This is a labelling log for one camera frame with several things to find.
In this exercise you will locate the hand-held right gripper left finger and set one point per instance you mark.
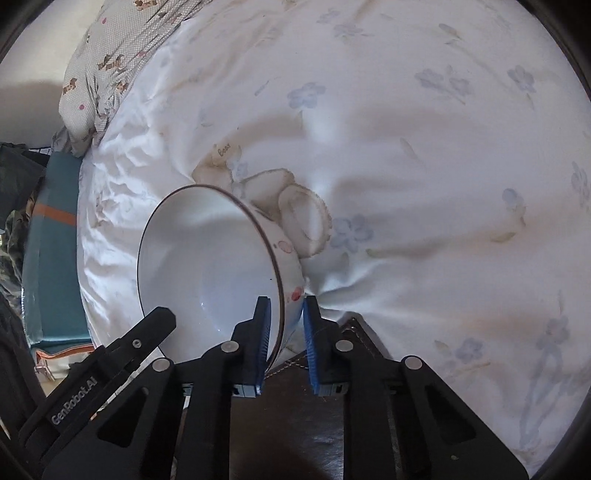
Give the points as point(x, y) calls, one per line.
point(262, 346)

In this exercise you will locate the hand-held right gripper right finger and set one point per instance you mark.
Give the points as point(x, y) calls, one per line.
point(313, 346)

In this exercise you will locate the bear print checked quilt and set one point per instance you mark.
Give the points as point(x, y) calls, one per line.
point(106, 60)

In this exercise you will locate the dark leather table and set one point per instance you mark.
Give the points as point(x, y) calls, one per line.
point(286, 438)

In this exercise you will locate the white floral bed sheet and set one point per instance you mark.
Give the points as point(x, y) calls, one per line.
point(415, 161)

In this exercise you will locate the camouflage clothing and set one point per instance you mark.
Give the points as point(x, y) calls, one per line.
point(14, 258)

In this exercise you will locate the teal bed frame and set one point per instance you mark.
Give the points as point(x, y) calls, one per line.
point(55, 277)

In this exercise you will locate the white bowl with dark rim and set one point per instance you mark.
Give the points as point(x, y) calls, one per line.
point(203, 258)

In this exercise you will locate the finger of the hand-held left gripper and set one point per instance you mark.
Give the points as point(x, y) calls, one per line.
point(147, 332)

